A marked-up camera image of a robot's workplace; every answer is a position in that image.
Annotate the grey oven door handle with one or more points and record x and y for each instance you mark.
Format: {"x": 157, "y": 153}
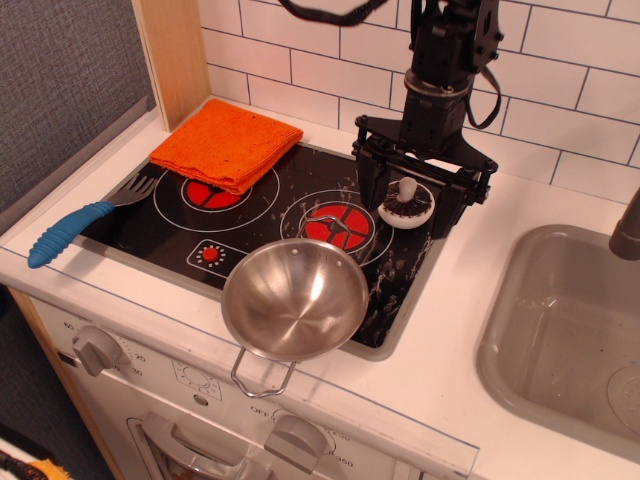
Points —
{"x": 177, "y": 457}

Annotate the grey right oven knob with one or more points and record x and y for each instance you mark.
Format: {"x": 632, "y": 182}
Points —
{"x": 297, "y": 442}

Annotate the blue handled metal fork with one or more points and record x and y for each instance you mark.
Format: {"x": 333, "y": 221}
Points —
{"x": 55, "y": 239}

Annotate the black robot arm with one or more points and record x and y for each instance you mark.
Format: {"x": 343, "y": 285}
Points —
{"x": 452, "y": 42}

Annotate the black toy stovetop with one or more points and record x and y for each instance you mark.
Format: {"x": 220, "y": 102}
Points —
{"x": 193, "y": 234}

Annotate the grey faucet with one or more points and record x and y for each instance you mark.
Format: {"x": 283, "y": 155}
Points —
{"x": 624, "y": 241}

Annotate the silver metal pan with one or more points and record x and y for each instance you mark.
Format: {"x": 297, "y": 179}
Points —
{"x": 293, "y": 300}

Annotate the wooden side post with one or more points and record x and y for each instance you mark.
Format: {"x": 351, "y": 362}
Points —
{"x": 171, "y": 37}

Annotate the grey toy sink basin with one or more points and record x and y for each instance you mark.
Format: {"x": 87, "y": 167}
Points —
{"x": 561, "y": 345}

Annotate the orange folded cloth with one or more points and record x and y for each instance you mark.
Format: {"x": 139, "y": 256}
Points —
{"x": 226, "y": 146}

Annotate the grey oven knob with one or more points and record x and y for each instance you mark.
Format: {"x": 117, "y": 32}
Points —
{"x": 297, "y": 442}
{"x": 96, "y": 350}

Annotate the grey left oven knob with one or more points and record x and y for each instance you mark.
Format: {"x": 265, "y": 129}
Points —
{"x": 96, "y": 350}

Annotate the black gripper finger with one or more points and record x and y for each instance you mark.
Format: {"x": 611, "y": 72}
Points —
{"x": 374, "y": 173}
{"x": 450, "y": 206}

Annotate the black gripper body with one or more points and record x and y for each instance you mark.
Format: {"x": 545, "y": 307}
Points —
{"x": 427, "y": 141}

